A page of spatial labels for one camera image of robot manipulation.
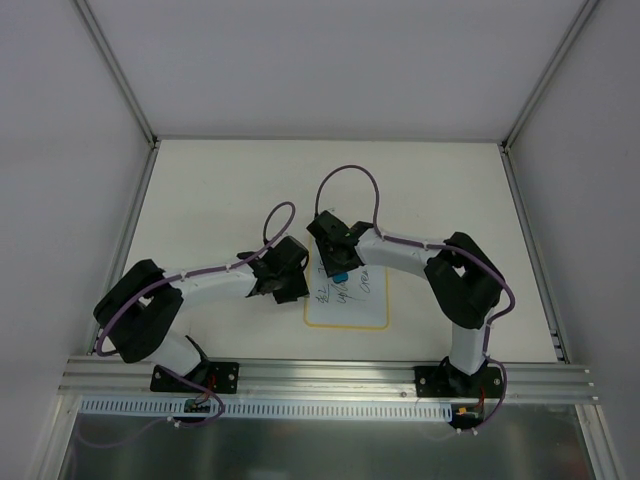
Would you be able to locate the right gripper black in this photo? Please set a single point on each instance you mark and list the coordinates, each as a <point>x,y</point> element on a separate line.
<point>335,259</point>

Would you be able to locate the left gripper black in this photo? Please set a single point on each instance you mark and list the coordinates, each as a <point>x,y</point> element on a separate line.
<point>282,286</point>

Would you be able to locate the blue foam whiteboard eraser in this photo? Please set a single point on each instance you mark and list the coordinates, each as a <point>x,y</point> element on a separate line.
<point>340,278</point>

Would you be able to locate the yellow-framed small whiteboard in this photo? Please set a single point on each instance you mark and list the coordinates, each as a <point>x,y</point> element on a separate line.
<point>361,303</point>

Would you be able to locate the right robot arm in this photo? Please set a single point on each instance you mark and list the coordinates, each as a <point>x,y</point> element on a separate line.
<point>465,284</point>

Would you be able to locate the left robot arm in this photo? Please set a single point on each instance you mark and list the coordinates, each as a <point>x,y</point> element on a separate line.
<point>137,314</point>

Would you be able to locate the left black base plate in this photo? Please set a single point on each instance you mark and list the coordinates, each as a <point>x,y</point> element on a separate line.
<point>218,377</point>

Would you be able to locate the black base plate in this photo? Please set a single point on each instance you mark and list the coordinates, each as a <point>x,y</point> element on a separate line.
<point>445,381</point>
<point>218,377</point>

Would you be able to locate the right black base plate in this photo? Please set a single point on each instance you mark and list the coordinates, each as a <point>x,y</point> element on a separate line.
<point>445,381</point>

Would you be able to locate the white slotted cable duct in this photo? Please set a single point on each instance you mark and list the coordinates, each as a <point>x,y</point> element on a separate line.
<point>253,408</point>

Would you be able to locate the aluminium mounting rail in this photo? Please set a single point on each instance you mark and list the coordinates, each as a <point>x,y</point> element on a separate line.
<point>524,383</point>

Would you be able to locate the left aluminium frame post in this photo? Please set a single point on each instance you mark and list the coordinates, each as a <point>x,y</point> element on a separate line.
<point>56,453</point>

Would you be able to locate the aluminium frame post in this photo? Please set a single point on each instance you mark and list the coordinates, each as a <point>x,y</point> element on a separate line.
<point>600,449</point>
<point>56,453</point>

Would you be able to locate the right aluminium frame post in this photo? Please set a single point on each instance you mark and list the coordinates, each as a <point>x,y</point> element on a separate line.
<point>600,449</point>

